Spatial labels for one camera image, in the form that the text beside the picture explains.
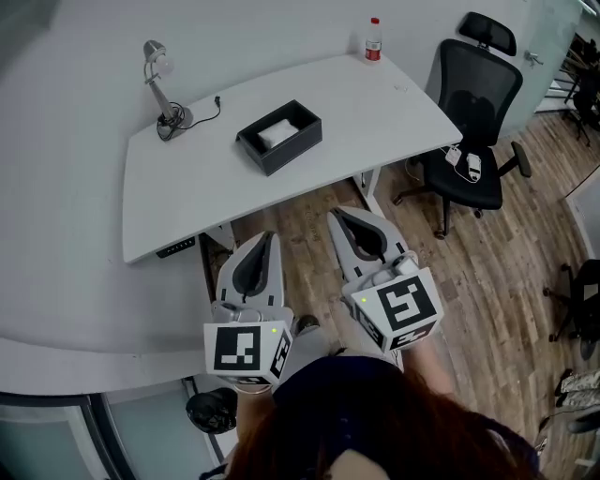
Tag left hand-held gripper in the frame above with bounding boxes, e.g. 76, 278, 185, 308
203, 230, 295, 388

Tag black lamp cable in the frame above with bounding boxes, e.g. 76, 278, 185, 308
156, 95, 223, 143

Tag camouflage patterned fabric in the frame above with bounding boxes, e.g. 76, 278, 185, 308
554, 368, 600, 410

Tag black desk control panel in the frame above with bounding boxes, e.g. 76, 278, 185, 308
155, 235, 197, 260

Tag black mesh office chair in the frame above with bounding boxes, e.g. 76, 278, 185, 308
392, 11, 533, 241

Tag black bag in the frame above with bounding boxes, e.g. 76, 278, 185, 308
185, 387, 238, 435

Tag thin bracelet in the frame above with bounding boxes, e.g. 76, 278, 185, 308
232, 381, 274, 397

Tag white oblong device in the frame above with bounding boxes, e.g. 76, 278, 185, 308
465, 153, 484, 184

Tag black tissue box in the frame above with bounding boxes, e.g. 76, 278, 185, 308
235, 98, 323, 177

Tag white desk leg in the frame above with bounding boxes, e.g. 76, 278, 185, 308
202, 222, 235, 257
352, 166, 383, 208

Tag white tissues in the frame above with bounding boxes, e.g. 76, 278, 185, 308
256, 118, 300, 153

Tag person's right forearm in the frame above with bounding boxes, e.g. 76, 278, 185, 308
398, 333, 457, 400

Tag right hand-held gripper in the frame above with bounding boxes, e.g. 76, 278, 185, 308
325, 205, 444, 353

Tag person's dark shoe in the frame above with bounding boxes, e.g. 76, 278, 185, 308
293, 314, 322, 336

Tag thin white cable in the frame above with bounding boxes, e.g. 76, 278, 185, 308
404, 157, 475, 185

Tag person's dark top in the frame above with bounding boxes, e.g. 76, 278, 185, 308
204, 354, 541, 480

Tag red label plastic bottle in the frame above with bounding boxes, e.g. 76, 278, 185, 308
364, 17, 383, 64

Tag silver desk lamp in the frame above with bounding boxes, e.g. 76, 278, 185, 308
142, 39, 195, 138

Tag black swivel chair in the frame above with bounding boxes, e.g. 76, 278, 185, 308
543, 258, 600, 363

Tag person's grey trousers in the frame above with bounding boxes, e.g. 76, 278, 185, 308
289, 324, 405, 372

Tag person's left forearm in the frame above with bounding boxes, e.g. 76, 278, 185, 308
233, 382, 277, 455

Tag dark background furniture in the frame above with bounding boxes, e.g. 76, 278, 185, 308
556, 36, 600, 147

